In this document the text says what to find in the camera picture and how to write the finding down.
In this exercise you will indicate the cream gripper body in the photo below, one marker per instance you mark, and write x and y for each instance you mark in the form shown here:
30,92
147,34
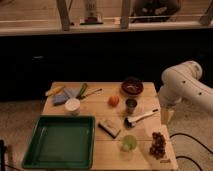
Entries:
166,114

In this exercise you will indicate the orange apple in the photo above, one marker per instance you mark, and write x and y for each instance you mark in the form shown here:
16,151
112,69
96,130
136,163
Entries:
113,100

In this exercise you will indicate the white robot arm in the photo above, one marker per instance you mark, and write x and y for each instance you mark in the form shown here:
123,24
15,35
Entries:
182,81

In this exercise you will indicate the metal cup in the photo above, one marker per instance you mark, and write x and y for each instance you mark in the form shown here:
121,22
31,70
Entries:
131,104

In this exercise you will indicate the green plastic cup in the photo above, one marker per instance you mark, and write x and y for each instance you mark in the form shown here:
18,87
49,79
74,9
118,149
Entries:
129,143

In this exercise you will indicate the white paper cup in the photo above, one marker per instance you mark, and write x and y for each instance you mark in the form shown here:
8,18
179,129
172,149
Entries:
72,106

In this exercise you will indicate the bunch of dark grapes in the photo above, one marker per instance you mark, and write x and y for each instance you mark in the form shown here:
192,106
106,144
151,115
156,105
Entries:
157,148

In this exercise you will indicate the dark red bowl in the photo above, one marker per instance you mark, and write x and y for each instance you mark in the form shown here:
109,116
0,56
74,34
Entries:
132,86

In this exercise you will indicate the wooden block eraser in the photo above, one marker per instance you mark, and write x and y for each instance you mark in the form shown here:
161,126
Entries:
109,127

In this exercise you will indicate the small knife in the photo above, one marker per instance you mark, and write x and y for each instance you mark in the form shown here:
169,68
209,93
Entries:
84,96

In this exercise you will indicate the green cucumber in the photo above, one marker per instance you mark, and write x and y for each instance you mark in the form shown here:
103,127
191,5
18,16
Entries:
82,90

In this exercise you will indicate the dark bag on shelf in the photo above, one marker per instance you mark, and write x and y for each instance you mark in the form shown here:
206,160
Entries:
154,10

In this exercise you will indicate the blue cloth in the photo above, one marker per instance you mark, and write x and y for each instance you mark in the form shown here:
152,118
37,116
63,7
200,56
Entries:
67,93

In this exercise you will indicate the green plastic tray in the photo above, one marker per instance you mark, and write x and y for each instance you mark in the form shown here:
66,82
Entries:
61,142

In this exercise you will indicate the white bottle on shelf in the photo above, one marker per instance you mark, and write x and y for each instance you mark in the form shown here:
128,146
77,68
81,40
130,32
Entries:
90,13

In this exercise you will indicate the white handled brush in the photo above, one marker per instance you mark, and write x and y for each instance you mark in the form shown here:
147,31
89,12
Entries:
131,121

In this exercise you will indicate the wooden frame post right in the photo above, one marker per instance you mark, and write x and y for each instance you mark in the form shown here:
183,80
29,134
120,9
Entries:
125,11

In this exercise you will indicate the wooden frame post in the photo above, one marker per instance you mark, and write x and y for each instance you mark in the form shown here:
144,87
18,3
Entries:
125,11
63,13

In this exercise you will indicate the wooden frame post left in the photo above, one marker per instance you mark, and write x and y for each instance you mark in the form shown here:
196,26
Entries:
63,13

